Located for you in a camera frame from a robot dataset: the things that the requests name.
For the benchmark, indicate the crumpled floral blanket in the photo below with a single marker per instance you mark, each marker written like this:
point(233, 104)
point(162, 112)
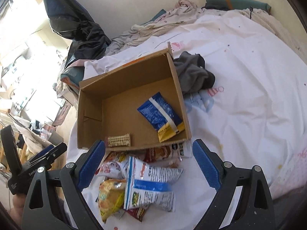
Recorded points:
point(184, 12)

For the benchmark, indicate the red brown snack packet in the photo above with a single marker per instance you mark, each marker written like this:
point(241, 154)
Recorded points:
point(175, 150)

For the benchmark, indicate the white printed bed sheet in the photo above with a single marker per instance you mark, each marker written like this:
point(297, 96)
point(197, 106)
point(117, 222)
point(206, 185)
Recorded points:
point(255, 114)

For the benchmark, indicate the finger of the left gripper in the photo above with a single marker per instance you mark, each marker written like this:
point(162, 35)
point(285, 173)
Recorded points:
point(47, 156)

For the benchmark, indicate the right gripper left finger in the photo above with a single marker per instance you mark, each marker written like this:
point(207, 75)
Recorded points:
point(55, 200)

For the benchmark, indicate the teal pillow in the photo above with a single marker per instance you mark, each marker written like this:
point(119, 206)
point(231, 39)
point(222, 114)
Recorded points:
point(237, 4)

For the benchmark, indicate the brown cardboard box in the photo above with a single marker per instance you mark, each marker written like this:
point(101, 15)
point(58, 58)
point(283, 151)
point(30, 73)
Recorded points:
point(108, 103)

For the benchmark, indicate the small dark red packet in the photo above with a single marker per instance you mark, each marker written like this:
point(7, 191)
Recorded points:
point(137, 213)

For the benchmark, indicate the left hand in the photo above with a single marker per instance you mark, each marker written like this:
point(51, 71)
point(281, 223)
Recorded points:
point(16, 211)

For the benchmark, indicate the white red snack bag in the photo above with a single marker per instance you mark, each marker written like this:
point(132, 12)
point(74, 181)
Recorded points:
point(113, 170)

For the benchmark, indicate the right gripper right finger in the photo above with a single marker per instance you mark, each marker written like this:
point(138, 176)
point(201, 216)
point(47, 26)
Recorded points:
point(255, 206)

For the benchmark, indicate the black plastic bag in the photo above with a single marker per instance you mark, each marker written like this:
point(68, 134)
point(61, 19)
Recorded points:
point(70, 20)

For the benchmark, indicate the yellow chip bag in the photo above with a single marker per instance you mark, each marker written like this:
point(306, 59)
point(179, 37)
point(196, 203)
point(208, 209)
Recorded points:
point(111, 197)

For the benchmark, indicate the blue yellow snack packet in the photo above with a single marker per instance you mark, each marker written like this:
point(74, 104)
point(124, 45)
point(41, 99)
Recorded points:
point(160, 114)

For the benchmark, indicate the grey dark cloth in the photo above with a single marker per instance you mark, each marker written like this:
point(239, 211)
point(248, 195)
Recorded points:
point(192, 74)

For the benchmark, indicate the white blue chip bag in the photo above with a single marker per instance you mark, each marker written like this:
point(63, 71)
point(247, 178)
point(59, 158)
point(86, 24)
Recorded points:
point(149, 185)

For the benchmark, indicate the wafer biscuit packet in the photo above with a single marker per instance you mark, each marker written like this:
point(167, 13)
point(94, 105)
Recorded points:
point(118, 141)

